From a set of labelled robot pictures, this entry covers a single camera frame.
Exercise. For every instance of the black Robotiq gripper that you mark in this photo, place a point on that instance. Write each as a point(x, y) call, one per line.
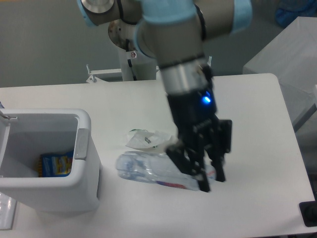
point(198, 127)

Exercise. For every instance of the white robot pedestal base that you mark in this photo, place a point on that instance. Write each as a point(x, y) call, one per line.
point(128, 67)

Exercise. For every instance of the white trash can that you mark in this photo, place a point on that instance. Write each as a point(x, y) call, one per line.
point(25, 134)

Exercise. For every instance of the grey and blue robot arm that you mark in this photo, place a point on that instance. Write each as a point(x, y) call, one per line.
point(217, 17)

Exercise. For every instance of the clear crushed plastic bottle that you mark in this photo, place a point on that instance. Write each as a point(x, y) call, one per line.
point(153, 168)

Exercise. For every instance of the clear plastic sheet holder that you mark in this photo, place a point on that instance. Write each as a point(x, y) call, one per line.
point(7, 212)

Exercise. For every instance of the white covered side table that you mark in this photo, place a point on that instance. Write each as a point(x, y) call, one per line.
point(292, 58)

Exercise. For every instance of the white plastic wrapper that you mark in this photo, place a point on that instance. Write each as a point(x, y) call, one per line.
point(143, 140)

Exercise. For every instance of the blue yellow snack packet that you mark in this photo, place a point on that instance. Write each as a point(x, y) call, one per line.
point(54, 165)

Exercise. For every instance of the black device at table edge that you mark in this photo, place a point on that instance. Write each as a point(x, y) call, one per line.
point(309, 213)

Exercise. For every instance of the blue bag in background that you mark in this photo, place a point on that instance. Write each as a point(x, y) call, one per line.
point(288, 10)

